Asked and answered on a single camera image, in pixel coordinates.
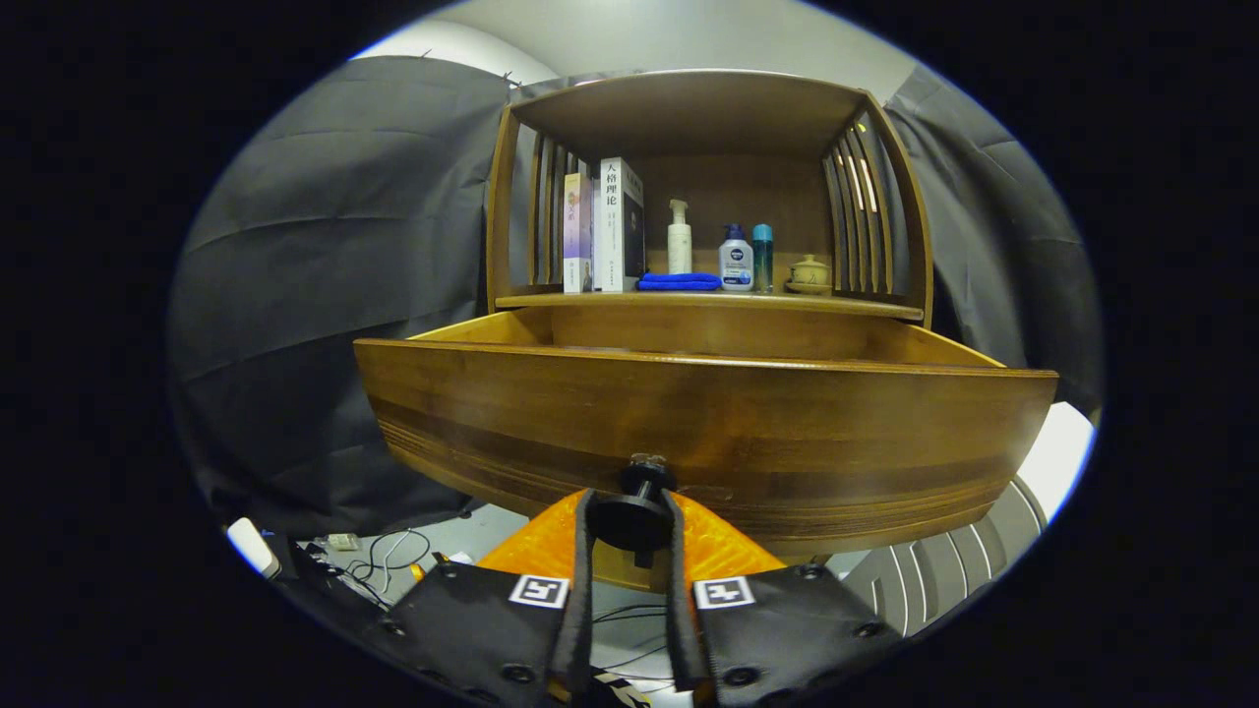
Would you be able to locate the pink book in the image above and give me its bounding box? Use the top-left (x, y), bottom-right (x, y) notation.
top-left (563, 172), bottom-right (594, 294)

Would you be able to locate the white book with portrait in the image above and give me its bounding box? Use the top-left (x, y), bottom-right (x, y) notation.
top-left (593, 155), bottom-right (646, 293)

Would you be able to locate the white table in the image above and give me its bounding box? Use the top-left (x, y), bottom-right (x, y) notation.
top-left (1023, 401), bottom-right (1098, 522)

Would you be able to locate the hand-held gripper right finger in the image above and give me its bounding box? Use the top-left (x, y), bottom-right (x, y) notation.
top-left (661, 489), bottom-right (906, 708)

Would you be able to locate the grey bottle with blue pump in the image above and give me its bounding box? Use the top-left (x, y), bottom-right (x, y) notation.
top-left (718, 223), bottom-right (755, 292)

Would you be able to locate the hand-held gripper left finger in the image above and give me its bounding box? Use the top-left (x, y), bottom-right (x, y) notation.
top-left (359, 489), bottom-right (598, 708)

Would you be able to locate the tangle of black cables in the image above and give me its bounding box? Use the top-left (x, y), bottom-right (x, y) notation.
top-left (339, 529), bottom-right (434, 603)

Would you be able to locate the yellow lidded tea cup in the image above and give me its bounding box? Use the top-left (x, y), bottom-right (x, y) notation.
top-left (785, 255), bottom-right (833, 296)

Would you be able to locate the wooden cabinet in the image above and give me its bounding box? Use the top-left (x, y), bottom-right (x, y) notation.
top-left (485, 69), bottom-right (935, 330)

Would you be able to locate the white pump bottle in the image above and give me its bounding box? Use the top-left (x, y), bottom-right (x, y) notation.
top-left (667, 200), bottom-right (693, 275)

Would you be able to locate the white slatted panel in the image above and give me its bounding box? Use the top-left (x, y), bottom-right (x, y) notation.
top-left (841, 477), bottom-right (1049, 640)

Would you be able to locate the wooden drawer with black knob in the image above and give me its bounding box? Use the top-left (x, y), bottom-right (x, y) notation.
top-left (352, 305), bottom-right (1061, 594)

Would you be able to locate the small white device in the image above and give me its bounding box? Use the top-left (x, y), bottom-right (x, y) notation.
top-left (226, 518), bottom-right (283, 579)

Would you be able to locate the wooden countertop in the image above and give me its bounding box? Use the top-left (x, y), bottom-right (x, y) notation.
top-left (495, 285), bottom-right (926, 321)

